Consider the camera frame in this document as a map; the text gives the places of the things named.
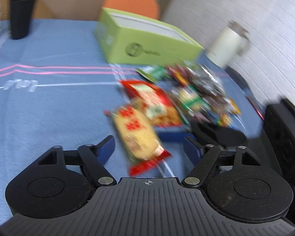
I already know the red cracker packet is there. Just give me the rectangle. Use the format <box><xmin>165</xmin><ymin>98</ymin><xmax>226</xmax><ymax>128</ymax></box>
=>
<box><xmin>104</xmin><ymin>104</ymin><xmax>171</xmax><ymax>177</ymax></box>

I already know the green biscuit packet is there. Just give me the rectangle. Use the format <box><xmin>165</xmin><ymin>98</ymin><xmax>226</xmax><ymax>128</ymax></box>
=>
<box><xmin>168</xmin><ymin>86</ymin><xmax>210</xmax><ymax>117</ymax></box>

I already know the white orange small packet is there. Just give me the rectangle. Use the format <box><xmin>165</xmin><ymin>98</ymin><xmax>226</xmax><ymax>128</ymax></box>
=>
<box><xmin>226</xmin><ymin>98</ymin><xmax>241</xmax><ymax>115</ymax></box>

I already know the red chips bag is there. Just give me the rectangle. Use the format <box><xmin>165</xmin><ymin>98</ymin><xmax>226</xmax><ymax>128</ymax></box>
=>
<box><xmin>120</xmin><ymin>80</ymin><xmax>182</xmax><ymax>128</ymax></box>

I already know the silver foil snack packet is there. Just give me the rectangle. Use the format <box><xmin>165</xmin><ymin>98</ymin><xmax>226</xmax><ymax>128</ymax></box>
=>
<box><xmin>185</xmin><ymin>64</ymin><xmax>226</xmax><ymax>97</ymax></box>

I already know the red orange label snack bar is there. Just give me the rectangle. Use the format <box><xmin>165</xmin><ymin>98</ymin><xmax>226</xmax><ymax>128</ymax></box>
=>
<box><xmin>166</xmin><ymin>65</ymin><xmax>189</xmax><ymax>86</ymax></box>

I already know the small green candy packet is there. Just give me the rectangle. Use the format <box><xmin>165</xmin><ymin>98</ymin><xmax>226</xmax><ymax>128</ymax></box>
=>
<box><xmin>136</xmin><ymin>65</ymin><xmax>167</xmax><ymax>83</ymax></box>

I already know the blue cookie packet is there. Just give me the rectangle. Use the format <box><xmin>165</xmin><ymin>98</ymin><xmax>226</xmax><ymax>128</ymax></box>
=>
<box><xmin>209</xmin><ymin>112</ymin><xmax>236</xmax><ymax>129</ymax></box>

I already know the black power strip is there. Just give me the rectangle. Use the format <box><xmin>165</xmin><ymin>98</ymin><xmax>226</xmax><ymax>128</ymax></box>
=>
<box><xmin>225</xmin><ymin>67</ymin><xmax>249</xmax><ymax>90</ymax></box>

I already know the blue striped tablecloth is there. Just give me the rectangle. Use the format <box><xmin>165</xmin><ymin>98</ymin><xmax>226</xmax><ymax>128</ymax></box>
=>
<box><xmin>0</xmin><ymin>18</ymin><xmax>266</xmax><ymax>227</ymax></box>

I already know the cream thermos jug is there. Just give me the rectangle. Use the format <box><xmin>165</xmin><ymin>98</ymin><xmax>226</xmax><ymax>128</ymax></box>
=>
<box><xmin>205</xmin><ymin>21</ymin><xmax>251</xmax><ymax>69</ymax></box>

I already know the green cardboard box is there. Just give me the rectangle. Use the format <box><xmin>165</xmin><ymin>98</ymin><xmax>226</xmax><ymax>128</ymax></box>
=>
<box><xmin>95</xmin><ymin>7</ymin><xmax>203</xmax><ymax>65</ymax></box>

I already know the orange chair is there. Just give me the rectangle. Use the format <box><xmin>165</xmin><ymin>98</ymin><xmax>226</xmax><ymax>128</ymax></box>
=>
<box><xmin>102</xmin><ymin>0</ymin><xmax>160</xmax><ymax>20</ymax></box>

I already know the black tumbler cup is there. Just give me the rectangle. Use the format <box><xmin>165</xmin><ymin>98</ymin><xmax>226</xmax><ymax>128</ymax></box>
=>
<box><xmin>9</xmin><ymin>0</ymin><xmax>36</xmax><ymax>40</ymax></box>

